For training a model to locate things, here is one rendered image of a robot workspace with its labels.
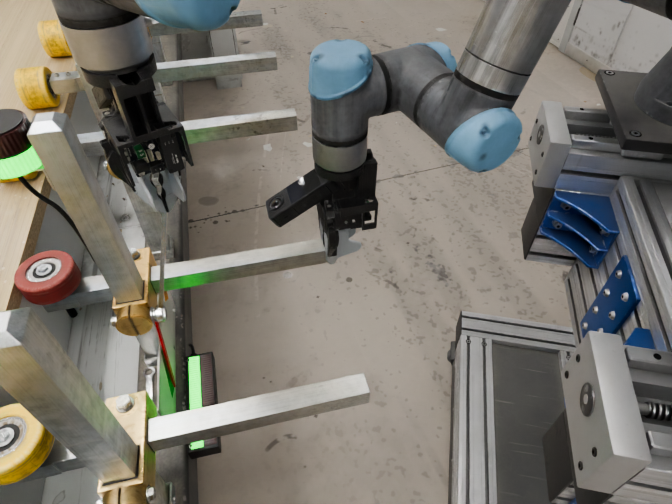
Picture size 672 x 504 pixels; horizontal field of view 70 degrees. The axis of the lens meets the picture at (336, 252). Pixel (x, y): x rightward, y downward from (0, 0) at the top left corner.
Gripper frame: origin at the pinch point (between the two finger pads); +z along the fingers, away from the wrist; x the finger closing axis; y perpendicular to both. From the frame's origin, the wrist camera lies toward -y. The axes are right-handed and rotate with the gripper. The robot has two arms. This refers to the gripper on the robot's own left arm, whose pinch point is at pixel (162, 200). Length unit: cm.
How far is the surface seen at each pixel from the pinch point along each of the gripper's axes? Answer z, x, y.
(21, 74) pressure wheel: 3, -10, -57
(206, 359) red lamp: 30.6, -2.4, 5.1
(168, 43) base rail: 30, 37, -122
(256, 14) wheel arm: 4, 45, -63
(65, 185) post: -7.7, -9.6, 1.3
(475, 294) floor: 101, 99, -12
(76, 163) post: -10.3, -7.6, 2.1
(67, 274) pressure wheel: 10.1, -15.0, -5.0
